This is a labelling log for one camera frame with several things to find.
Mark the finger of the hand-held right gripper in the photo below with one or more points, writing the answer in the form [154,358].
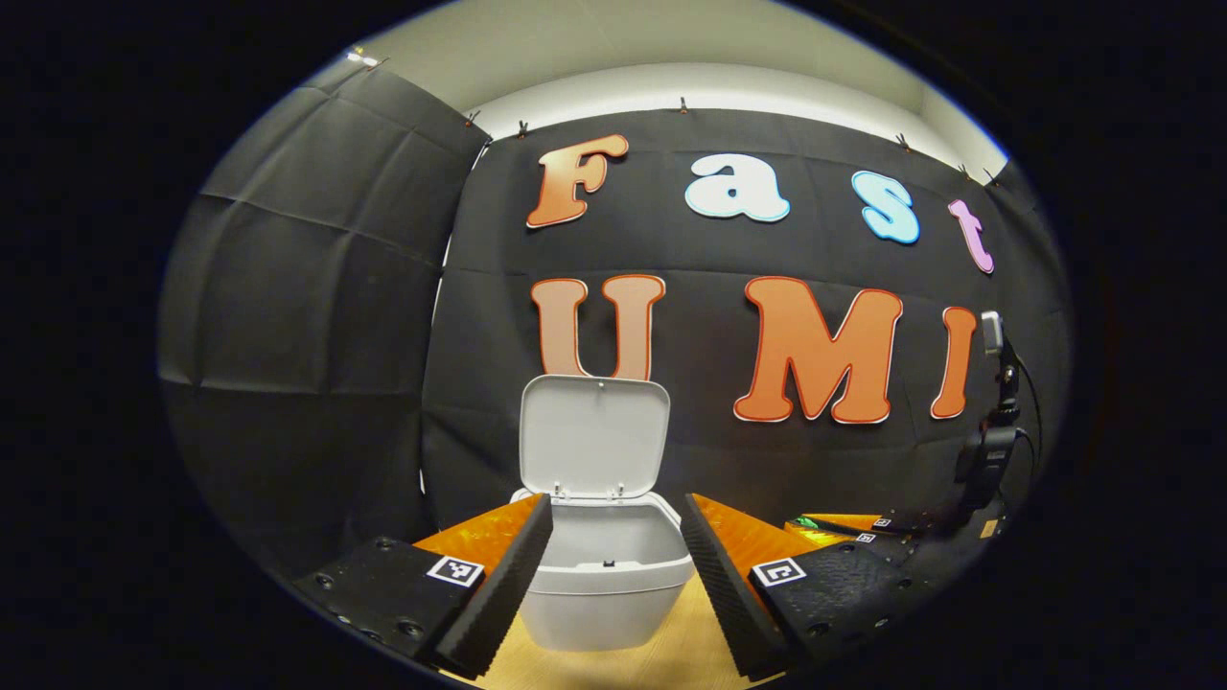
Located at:
[844,520]
[882,550]

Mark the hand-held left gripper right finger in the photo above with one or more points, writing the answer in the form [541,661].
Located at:
[714,585]

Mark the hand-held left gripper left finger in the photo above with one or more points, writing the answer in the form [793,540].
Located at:
[508,585]

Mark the white desktop garbage bin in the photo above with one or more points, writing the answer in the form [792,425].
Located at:
[594,441]

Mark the black backdrop cloth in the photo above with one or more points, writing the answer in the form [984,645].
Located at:
[316,335]

